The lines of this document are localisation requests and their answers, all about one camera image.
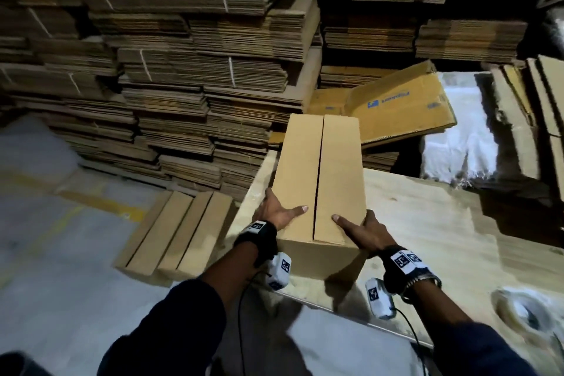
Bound person's right hand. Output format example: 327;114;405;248
330;208;398;259

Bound black left wrist band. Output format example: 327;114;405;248
233;218;280;269

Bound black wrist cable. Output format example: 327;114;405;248
391;305;429;376
234;281;266;376

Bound black wrist band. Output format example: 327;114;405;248
378;244;442;298
233;218;280;269

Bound person's left hand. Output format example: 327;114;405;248
253;185;312;234

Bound pile of brown cartons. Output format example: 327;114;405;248
488;53;564;207

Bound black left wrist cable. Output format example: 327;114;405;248
234;281;266;376

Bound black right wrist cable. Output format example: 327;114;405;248
391;305;429;376

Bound person's right forearm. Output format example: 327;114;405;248
405;278;541;376

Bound yellow carton with blue print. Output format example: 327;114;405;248
345;59;458;149

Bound clear tape roll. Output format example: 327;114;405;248
490;287;564;348

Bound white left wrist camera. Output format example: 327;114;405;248
263;251;294;292

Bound black right wrist band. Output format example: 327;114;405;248
378;244;442;298

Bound white plastic sack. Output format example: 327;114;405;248
420;70;509;186

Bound person's left forearm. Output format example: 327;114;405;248
97;248;262;376

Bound plywood work board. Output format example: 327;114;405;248
224;150;564;376

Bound stacks of flat cardboard bundles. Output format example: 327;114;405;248
0;0;564;203

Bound silver bracelet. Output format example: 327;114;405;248
401;271;444;304

